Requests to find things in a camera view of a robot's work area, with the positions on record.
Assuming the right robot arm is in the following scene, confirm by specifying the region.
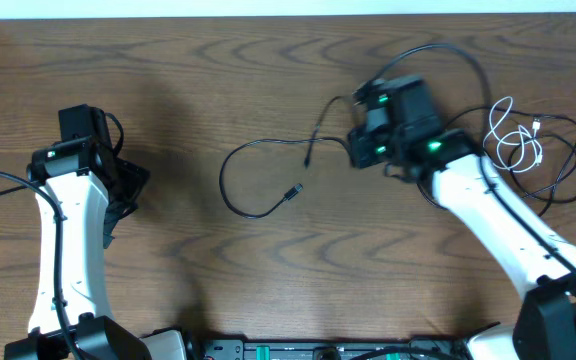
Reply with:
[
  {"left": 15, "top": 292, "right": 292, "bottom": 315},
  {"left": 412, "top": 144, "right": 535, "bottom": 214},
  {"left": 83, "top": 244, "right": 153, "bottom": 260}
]
[{"left": 348, "top": 76, "right": 576, "bottom": 359}]

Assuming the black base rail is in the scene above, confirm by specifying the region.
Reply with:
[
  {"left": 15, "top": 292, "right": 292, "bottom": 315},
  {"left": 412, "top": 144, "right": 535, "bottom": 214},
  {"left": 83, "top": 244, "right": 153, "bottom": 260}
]
[{"left": 142, "top": 327, "right": 474, "bottom": 360}]

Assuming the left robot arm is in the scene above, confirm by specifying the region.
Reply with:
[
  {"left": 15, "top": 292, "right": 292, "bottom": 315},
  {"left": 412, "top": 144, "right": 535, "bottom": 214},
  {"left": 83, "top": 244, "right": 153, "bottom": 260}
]
[{"left": 4, "top": 104, "right": 150, "bottom": 359}]

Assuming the white cable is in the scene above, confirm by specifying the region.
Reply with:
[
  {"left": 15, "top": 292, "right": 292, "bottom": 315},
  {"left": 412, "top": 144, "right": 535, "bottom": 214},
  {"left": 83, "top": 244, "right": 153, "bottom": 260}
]
[{"left": 482, "top": 95, "right": 545, "bottom": 174}]

